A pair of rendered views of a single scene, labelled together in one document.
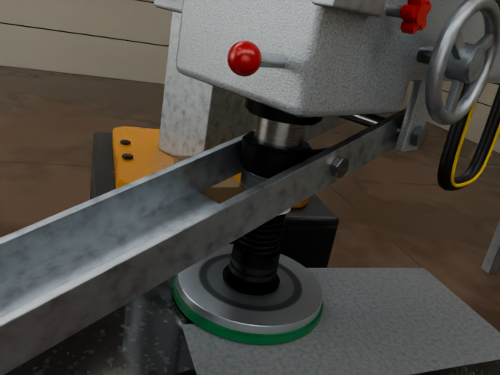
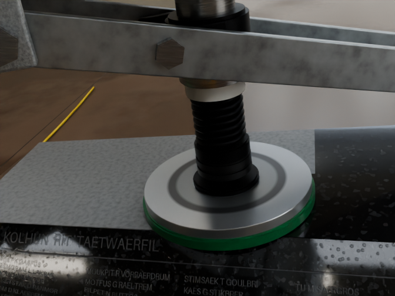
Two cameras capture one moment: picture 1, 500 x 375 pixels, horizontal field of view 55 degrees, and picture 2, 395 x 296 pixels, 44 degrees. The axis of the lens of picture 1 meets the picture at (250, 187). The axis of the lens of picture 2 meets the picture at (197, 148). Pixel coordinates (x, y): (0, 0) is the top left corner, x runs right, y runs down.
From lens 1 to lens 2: 1.09 m
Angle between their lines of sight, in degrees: 120
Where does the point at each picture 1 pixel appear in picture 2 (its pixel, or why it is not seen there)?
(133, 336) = (362, 167)
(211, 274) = (268, 185)
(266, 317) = not seen: hidden behind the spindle
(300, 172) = not seen: hidden behind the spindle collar
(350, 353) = (180, 148)
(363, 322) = (136, 167)
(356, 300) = (113, 185)
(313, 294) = (172, 162)
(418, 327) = (90, 161)
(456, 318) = (42, 166)
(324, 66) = not seen: outside the picture
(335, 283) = (109, 204)
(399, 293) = (52, 190)
